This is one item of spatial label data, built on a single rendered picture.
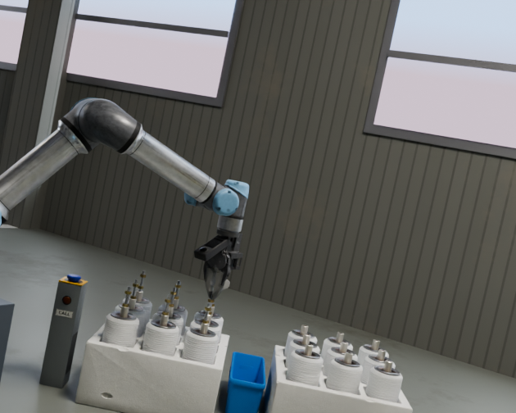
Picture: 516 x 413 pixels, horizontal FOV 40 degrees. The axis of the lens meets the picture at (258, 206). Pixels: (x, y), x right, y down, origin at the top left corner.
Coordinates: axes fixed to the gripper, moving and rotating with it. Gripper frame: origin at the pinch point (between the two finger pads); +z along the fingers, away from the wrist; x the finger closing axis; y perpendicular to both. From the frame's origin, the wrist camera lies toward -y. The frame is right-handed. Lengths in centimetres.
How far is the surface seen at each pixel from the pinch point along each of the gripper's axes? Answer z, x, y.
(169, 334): 10.6, -1.4, -17.7
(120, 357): 18.8, 6.1, -27.4
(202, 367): 16.8, -12.8, -14.3
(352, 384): 14.0, -46.0, 12.9
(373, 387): 14, -50, 17
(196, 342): 11.2, -8.6, -13.5
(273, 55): -102, 111, 161
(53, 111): -46, 260, 136
